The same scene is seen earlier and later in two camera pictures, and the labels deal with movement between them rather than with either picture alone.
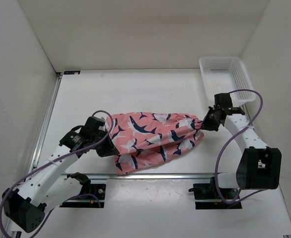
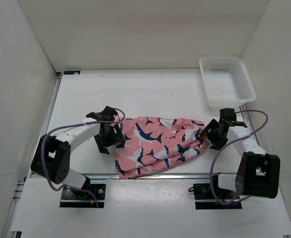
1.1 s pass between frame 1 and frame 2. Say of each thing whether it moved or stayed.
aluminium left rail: stayed
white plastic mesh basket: stayed
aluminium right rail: stayed
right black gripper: moved
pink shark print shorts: moved
